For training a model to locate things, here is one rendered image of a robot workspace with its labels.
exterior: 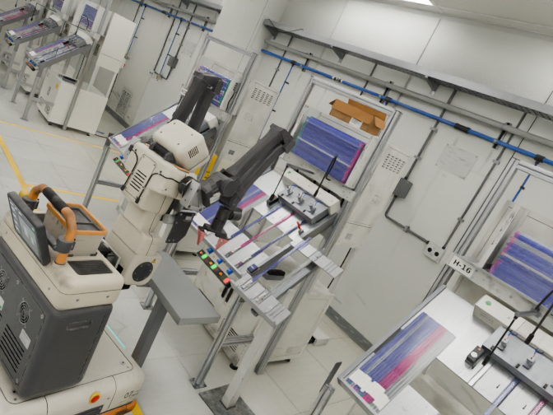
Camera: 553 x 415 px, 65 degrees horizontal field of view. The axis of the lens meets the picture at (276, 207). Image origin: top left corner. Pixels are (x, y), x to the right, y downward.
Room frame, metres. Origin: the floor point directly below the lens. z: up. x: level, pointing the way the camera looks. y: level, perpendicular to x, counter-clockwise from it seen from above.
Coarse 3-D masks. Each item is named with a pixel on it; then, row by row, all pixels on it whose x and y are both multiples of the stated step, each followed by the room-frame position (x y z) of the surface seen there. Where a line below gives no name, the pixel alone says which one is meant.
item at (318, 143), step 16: (304, 128) 2.89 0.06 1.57; (320, 128) 2.81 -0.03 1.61; (336, 128) 2.77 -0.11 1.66; (304, 144) 2.85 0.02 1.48; (320, 144) 2.77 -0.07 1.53; (336, 144) 2.69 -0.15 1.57; (352, 144) 2.62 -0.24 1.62; (304, 160) 2.81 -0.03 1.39; (320, 160) 2.73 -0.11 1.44; (336, 160) 2.66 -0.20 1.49; (352, 160) 2.58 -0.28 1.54; (336, 176) 2.62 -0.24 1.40
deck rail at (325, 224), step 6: (330, 216) 2.58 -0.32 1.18; (336, 216) 2.59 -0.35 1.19; (324, 222) 2.54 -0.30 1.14; (330, 222) 2.57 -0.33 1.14; (312, 228) 2.50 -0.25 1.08; (318, 228) 2.52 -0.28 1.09; (324, 228) 2.56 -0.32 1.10; (306, 234) 2.46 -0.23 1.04; (312, 234) 2.49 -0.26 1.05; (288, 246) 2.39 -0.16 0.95; (276, 252) 2.36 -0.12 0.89; (282, 252) 2.37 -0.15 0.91; (288, 252) 2.40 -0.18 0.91; (270, 258) 2.32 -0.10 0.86; (276, 258) 2.35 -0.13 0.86; (258, 264) 2.29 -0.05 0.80; (264, 264) 2.30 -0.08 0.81; (270, 264) 2.33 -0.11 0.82; (240, 276) 2.22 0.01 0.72
